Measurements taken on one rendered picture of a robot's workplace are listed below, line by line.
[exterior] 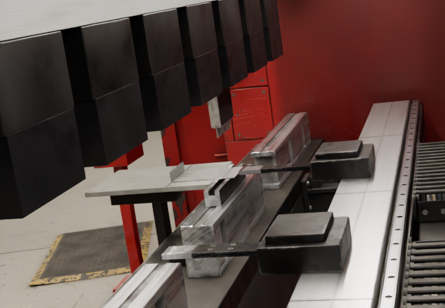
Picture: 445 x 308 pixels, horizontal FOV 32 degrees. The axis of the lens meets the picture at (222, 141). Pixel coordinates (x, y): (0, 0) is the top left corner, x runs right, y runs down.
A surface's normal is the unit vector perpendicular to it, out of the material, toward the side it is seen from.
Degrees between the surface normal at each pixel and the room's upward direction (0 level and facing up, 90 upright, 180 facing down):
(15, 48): 90
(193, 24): 90
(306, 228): 0
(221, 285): 0
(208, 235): 90
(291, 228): 0
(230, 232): 90
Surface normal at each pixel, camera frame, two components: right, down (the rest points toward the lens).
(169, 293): 0.96, -0.08
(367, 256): -0.14, -0.97
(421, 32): -0.25, 0.22
